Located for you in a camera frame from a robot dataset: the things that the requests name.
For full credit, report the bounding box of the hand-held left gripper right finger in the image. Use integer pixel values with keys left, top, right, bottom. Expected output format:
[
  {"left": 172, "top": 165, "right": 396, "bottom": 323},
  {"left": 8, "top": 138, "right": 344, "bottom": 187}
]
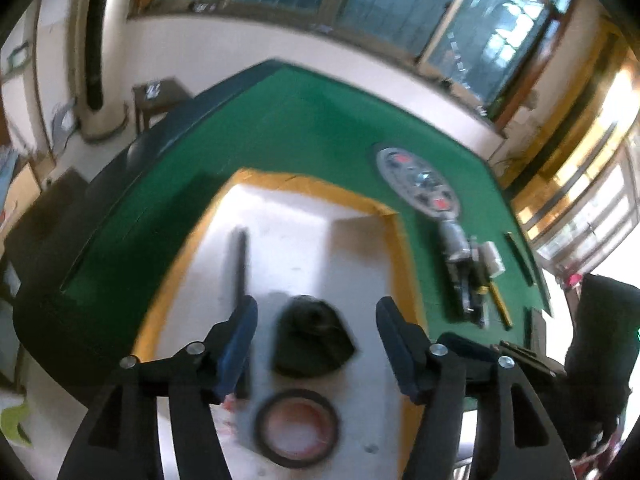
[{"left": 376, "top": 296, "right": 573, "bottom": 480}]

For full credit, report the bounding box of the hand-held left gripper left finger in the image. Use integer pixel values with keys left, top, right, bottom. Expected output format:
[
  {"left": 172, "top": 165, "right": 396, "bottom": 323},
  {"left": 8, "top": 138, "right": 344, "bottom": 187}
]
[{"left": 57, "top": 296, "right": 259, "bottom": 480}]

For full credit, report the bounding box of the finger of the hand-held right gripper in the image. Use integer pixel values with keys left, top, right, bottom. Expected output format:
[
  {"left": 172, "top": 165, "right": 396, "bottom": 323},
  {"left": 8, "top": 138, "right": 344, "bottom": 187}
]
[{"left": 492, "top": 339, "right": 568, "bottom": 379}]

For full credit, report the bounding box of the black pen with gold tip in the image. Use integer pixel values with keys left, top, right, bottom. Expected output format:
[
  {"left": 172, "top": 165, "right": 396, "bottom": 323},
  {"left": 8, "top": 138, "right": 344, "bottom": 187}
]
[{"left": 504, "top": 231, "right": 535, "bottom": 282}]

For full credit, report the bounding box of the white tray with yellow rim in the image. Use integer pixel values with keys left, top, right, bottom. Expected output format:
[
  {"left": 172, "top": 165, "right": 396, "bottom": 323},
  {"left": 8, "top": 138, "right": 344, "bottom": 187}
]
[{"left": 132, "top": 167, "right": 426, "bottom": 480}]

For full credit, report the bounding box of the grey flat device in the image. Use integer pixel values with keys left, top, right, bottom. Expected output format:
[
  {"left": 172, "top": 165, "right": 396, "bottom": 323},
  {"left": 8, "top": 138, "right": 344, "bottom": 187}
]
[{"left": 524, "top": 307, "right": 547, "bottom": 352}]

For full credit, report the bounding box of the yellow pencil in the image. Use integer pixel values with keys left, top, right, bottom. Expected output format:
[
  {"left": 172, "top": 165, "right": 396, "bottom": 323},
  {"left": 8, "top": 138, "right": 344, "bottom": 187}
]
[{"left": 487, "top": 280, "right": 514, "bottom": 331}]

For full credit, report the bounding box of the black rounded cap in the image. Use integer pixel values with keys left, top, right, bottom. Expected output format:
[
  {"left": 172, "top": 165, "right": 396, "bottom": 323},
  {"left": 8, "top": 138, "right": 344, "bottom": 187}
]
[{"left": 272, "top": 296, "right": 357, "bottom": 380}]

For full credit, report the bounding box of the black slim pen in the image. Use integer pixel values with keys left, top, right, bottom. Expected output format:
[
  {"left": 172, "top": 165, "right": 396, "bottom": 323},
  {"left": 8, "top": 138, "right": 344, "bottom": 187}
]
[{"left": 229, "top": 227, "right": 250, "bottom": 313}]

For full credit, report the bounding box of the black tape roll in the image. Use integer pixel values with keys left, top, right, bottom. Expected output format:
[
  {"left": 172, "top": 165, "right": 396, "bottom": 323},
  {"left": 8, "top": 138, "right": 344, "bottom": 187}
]
[{"left": 254, "top": 389, "right": 342, "bottom": 469}]

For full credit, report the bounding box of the small white box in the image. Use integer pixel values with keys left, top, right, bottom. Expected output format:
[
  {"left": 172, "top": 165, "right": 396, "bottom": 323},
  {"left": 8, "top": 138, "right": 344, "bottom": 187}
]
[{"left": 477, "top": 241, "right": 505, "bottom": 279}]

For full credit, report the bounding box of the round grey table control panel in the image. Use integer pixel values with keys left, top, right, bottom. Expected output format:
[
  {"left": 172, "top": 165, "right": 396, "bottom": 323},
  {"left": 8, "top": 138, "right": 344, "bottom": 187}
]
[{"left": 376, "top": 144, "right": 460, "bottom": 221}]

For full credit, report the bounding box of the small wooden stool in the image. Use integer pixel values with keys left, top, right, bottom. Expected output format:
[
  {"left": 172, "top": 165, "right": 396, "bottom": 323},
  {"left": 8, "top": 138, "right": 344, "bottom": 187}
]
[{"left": 132, "top": 77, "right": 194, "bottom": 136}]

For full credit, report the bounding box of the white standing air conditioner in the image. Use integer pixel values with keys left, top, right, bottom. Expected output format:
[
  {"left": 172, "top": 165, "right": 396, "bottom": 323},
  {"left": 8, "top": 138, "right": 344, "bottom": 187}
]
[{"left": 74, "top": 0, "right": 130, "bottom": 142}]

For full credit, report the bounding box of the wooden framed window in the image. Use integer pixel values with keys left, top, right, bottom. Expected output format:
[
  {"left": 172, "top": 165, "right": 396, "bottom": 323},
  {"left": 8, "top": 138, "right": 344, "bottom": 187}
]
[{"left": 127, "top": 0, "right": 577, "bottom": 113}]

